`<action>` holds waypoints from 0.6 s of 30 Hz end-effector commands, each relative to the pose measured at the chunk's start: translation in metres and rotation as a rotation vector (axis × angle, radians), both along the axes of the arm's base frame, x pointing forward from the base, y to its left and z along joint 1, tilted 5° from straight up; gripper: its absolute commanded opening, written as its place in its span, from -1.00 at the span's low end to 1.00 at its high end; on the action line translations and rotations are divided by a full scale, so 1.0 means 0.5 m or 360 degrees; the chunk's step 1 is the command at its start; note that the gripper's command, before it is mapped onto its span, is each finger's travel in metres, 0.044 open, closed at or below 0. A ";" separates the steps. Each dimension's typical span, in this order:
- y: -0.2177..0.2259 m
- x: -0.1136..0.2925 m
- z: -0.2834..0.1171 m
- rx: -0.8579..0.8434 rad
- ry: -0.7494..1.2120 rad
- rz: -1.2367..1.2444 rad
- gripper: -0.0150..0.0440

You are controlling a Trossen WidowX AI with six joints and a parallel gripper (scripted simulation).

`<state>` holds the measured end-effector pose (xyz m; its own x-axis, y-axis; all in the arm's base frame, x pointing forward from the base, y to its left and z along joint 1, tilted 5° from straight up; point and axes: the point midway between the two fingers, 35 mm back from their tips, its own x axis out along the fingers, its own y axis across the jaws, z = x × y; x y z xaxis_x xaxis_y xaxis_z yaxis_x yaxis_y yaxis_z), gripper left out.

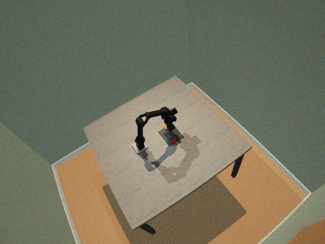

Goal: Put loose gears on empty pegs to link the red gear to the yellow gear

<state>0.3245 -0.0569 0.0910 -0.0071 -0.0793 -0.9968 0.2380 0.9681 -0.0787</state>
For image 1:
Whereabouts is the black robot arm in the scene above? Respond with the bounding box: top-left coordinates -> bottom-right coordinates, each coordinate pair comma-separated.
134,107 -> 178,150

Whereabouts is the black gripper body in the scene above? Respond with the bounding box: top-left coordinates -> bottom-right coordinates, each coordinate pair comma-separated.
161,117 -> 175,131

